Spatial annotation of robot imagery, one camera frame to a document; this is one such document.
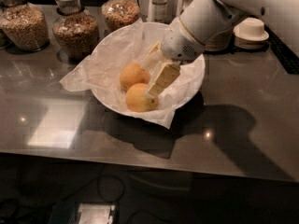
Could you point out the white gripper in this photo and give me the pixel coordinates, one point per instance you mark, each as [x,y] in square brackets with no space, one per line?
[179,44]

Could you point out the orange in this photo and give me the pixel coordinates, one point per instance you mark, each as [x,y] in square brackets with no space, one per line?
[131,74]
[136,100]

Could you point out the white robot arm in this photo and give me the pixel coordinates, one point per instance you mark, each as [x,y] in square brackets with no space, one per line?
[203,20]

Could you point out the white bowl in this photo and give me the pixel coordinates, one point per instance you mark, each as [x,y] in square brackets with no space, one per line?
[193,75]

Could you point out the white stand behind bowl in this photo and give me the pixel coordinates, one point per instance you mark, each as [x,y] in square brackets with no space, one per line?
[174,8]

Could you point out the white crumpled paper liner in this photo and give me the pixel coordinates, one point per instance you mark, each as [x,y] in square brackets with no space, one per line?
[118,47]

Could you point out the tall stack paper bowls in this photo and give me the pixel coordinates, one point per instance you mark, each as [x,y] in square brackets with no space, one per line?
[220,42]

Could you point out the small glass bottle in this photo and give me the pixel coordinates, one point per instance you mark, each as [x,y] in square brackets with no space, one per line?
[159,9]

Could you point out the right glass cereal jar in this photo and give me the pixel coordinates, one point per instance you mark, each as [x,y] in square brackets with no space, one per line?
[120,13]

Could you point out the glass cereal jar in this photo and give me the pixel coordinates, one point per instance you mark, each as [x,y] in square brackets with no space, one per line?
[24,25]
[76,32]
[120,13]

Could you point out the middle glass cereal jar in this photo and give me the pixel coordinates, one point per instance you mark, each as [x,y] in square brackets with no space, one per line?
[76,32]

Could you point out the short stack paper bowls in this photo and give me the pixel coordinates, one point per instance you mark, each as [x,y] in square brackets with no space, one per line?
[250,34]

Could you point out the left glass cereal jar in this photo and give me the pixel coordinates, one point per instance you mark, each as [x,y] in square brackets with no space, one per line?
[24,25]

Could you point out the far left glass jar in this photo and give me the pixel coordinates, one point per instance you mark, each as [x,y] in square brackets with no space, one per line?
[4,40]

